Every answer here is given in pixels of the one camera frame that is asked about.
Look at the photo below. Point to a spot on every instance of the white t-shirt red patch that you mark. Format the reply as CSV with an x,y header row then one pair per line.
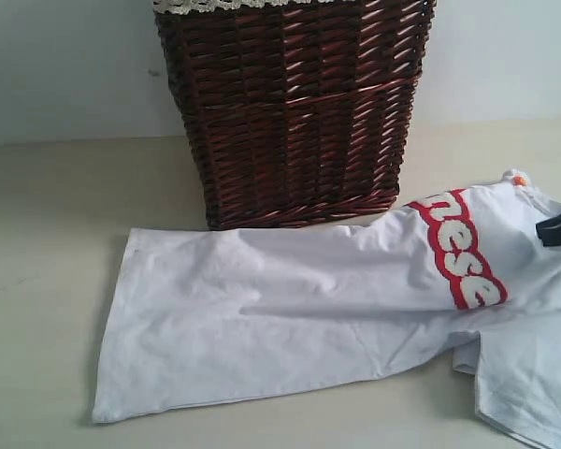
x,y
203,318

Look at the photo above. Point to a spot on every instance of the dark red wicker basket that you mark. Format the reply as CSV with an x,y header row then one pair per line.
x,y
297,115

